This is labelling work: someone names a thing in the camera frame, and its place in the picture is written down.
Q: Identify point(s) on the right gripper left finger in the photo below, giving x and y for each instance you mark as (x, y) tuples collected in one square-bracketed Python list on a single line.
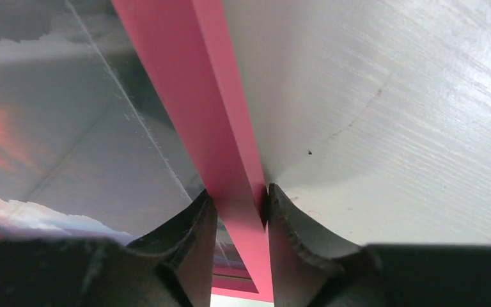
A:
[(170, 266)]

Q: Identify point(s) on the sunset landscape photo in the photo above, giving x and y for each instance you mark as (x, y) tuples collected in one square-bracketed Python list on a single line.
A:
[(86, 146)]

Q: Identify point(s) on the pink wooden photo frame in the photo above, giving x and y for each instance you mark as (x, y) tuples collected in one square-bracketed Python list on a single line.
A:
[(186, 49)]

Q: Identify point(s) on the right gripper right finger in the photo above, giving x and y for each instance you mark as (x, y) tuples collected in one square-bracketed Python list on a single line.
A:
[(312, 266)]

